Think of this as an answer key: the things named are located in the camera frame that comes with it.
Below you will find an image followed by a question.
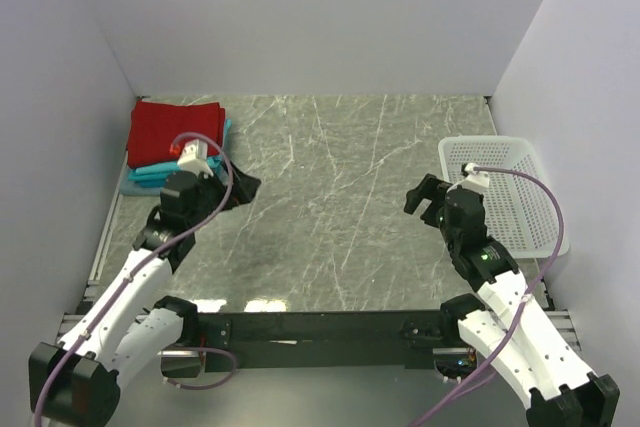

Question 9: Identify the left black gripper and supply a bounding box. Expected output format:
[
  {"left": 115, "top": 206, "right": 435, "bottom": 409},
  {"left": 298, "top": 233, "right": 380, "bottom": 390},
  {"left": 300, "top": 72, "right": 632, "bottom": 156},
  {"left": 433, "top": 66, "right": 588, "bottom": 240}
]
[{"left": 186, "top": 160, "right": 259, "bottom": 230}]

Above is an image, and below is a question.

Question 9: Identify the red t shirt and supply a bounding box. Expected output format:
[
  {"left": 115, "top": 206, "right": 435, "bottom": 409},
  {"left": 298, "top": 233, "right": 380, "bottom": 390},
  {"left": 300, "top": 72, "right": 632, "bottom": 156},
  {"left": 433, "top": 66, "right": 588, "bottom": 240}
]
[{"left": 127, "top": 99, "right": 226, "bottom": 169}]

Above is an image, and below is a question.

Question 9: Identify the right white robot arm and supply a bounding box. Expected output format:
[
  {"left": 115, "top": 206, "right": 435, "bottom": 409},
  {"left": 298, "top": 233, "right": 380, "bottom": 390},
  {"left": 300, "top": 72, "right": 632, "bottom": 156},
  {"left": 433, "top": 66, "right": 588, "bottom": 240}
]
[{"left": 404, "top": 163, "right": 620, "bottom": 426}]

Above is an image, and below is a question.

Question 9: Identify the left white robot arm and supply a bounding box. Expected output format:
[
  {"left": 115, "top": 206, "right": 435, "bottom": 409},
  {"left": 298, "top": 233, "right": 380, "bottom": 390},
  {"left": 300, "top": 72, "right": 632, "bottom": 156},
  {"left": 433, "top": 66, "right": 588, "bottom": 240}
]
[{"left": 28, "top": 166, "right": 261, "bottom": 426}]

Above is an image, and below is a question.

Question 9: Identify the light blue folded t shirt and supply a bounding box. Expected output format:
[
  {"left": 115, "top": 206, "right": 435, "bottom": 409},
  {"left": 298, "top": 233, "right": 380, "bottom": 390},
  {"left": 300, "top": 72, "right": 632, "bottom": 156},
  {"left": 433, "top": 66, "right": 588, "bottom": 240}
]
[{"left": 134, "top": 118, "right": 235, "bottom": 176}]

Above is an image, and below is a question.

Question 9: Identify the teal folded t shirt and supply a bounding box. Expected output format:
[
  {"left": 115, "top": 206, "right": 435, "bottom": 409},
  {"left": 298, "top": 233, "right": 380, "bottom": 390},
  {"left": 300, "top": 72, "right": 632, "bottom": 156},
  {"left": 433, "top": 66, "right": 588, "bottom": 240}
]
[{"left": 127, "top": 169, "right": 172, "bottom": 189}]

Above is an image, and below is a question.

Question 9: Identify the white plastic perforated basket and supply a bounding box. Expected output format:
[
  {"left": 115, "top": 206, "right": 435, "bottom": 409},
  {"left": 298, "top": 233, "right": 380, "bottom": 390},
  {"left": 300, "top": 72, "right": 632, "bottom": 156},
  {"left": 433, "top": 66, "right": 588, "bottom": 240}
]
[{"left": 438, "top": 135, "right": 558, "bottom": 259}]

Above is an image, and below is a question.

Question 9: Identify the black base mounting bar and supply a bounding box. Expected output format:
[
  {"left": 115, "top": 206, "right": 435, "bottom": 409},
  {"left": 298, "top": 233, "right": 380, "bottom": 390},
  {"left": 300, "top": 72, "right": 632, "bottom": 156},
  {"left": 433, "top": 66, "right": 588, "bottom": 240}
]
[{"left": 191, "top": 310, "right": 471, "bottom": 369}]

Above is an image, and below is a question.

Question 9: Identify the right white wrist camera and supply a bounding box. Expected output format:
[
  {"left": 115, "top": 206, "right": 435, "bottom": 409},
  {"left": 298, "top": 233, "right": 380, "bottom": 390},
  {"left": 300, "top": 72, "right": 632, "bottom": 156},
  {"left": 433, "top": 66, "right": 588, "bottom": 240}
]
[{"left": 458, "top": 162, "right": 490, "bottom": 195}]

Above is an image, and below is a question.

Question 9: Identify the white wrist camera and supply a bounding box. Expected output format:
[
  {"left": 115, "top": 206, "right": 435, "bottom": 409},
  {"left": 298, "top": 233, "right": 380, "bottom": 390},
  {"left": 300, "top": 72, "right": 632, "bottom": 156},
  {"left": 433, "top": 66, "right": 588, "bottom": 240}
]
[
  {"left": 177, "top": 139, "right": 213, "bottom": 176},
  {"left": 458, "top": 162, "right": 490, "bottom": 195}
]

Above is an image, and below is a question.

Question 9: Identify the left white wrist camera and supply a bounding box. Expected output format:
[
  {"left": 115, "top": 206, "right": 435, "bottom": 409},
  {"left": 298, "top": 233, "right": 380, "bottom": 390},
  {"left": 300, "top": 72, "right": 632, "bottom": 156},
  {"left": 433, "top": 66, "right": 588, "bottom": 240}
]
[{"left": 177, "top": 139, "right": 213, "bottom": 176}]

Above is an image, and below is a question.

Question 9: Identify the aluminium frame rail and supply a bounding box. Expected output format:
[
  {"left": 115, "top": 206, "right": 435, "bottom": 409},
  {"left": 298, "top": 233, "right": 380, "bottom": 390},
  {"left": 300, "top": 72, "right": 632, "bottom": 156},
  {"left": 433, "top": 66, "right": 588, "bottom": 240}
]
[{"left": 49, "top": 96, "right": 581, "bottom": 358}]

